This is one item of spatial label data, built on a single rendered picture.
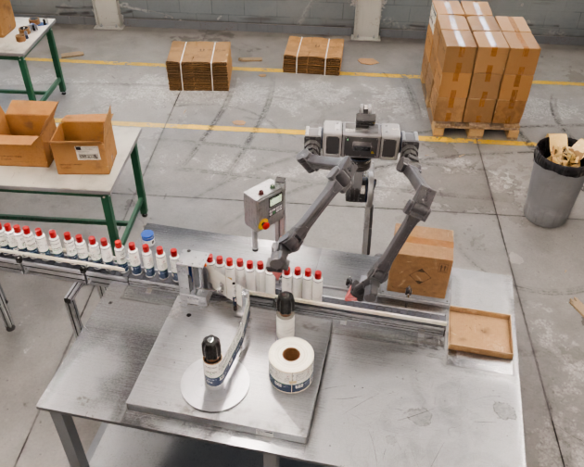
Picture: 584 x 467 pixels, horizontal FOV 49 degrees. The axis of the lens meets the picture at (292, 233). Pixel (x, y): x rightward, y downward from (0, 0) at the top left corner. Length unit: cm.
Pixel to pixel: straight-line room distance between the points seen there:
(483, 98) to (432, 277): 324
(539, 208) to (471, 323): 220
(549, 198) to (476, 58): 153
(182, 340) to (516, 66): 417
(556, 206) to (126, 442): 357
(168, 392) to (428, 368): 120
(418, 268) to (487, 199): 244
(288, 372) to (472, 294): 119
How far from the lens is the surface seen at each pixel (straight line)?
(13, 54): 640
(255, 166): 580
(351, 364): 311
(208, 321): 322
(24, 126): 487
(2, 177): 467
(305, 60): 732
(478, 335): 334
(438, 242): 336
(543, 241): 539
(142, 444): 364
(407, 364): 315
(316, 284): 318
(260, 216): 300
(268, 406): 289
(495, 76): 625
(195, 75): 701
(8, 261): 383
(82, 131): 465
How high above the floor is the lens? 325
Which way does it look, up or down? 40 degrees down
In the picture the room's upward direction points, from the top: 1 degrees clockwise
